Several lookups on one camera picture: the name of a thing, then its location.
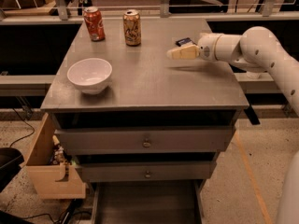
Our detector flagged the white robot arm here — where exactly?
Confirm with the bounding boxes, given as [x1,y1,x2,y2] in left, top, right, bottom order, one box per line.
[167,26,299,224]

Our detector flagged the clear sanitizer bottle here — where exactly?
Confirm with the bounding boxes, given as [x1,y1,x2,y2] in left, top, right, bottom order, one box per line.
[246,71,261,79]

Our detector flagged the black chair edge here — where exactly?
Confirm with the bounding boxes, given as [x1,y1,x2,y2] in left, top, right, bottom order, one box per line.
[0,147,24,192]

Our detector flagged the grey drawer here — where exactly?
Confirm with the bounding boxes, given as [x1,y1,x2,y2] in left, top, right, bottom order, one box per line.
[55,126,235,155]
[76,161,216,183]
[91,180,206,224]

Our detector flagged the grey middle drawer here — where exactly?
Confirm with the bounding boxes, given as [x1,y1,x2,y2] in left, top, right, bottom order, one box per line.
[76,161,216,183]

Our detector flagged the white bowl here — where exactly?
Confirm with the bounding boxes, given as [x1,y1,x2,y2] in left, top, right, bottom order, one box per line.
[67,58,112,94]

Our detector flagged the orange LaCroix can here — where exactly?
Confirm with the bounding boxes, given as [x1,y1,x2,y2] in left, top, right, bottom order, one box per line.
[123,9,141,46]

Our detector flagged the blue rxbar wrapper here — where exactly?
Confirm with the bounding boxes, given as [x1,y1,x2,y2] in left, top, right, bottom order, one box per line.
[175,37,196,47]

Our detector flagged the wooden crate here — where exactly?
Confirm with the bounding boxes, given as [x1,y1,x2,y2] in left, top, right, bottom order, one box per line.
[26,114,86,199]

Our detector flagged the red soda can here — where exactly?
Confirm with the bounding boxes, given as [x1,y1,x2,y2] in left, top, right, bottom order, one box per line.
[83,7,106,41]

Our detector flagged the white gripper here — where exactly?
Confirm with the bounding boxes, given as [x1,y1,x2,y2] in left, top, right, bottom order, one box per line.
[166,33,221,62]

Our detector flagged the grey bottom drawer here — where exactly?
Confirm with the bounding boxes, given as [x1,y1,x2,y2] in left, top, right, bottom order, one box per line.
[91,180,206,224]

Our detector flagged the black cable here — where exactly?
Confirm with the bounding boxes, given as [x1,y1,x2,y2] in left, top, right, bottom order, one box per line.
[8,108,36,148]

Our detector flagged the grey top drawer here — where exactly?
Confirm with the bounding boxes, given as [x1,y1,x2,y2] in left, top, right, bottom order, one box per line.
[55,126,235,155]

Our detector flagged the grey drawer cabinet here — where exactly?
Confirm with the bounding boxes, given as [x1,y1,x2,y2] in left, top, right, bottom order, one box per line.
[40,17,249,224]

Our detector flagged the items inside wooden crate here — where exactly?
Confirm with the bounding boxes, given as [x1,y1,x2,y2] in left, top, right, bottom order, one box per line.
[49,135,70,165]

